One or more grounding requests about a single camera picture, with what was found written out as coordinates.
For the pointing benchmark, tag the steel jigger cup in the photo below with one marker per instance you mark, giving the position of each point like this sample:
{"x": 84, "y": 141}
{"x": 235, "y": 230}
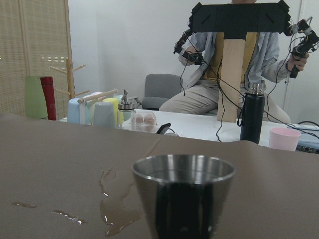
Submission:
{"x": 183, "y": 195}

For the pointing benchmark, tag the egg carton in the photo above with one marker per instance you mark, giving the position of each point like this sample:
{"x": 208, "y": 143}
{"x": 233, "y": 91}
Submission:
{"x": 146, "y": 121}

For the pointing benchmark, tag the grey office chair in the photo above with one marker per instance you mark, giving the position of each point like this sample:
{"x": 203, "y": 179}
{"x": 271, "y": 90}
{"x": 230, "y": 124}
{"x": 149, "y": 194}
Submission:
{"x": 159, "y": 88}

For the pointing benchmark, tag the glass oil dispenser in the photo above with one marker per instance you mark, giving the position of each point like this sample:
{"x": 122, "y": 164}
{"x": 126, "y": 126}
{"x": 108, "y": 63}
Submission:
{"x": 126, "y": 109}

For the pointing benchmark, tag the yellow plastic cup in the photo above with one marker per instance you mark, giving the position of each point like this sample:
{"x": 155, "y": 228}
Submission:
{"x": 113, "y": 104}

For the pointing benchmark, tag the grey plastic cup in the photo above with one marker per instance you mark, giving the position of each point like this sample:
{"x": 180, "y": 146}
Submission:
{"x": 104, "y": 115}

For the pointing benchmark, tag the blue plastic cup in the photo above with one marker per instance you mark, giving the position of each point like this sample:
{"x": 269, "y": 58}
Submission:
{"x": 77, "y": 113}

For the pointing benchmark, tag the black thermos bottle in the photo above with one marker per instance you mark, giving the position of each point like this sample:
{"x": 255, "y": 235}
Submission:
{"x": 252, "y": 113}

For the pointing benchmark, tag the wooden mug tree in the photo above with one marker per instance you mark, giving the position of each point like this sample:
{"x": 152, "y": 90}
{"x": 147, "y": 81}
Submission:
{"x": 70, "y": 78}

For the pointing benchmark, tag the red thermos bottle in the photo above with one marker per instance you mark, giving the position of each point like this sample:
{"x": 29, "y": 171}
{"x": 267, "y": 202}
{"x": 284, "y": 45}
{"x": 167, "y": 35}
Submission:
{"x": 48, "y": 90}

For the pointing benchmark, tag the green cylinder container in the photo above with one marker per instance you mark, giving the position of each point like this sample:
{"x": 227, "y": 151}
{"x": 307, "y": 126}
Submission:
{"x": 35, "y": 105}

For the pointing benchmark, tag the pink plastic cup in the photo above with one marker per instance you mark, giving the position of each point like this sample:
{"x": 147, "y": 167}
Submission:
{"x": 284, "y": 138}

